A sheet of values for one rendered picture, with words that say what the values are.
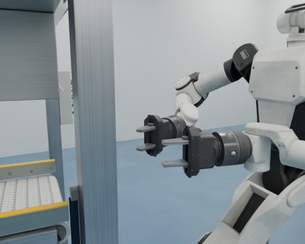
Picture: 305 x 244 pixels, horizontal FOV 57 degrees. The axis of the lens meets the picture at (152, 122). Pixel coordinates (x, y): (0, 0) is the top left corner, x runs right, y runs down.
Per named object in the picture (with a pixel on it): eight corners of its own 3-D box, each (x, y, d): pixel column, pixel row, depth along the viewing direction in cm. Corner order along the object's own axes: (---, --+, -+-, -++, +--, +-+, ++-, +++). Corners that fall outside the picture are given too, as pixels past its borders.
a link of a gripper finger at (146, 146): (143, 148, 79) (155, 144, 84) (134, 147, 81) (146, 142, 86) (143, 154, 80) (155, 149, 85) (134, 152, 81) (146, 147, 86)
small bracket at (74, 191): (77, 194, 53) (77, 184, 52) (79, 200, 51) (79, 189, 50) (69, 196, 52) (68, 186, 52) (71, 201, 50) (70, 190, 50)
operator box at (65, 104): (68, 118, 155) (66, 70, 150) (73, 124, 140) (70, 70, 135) (57, 119, 153) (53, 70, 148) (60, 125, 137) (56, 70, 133)
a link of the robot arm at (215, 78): (178, 76, 128) (222, 54, 115) (193, 98, 132) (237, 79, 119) (171, 89, 119) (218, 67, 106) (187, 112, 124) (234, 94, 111)
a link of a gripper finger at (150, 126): (134, 131, 80) (146, 128, 85) (143, 132, 78) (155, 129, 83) (134, 126, 80) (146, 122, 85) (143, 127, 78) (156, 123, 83)
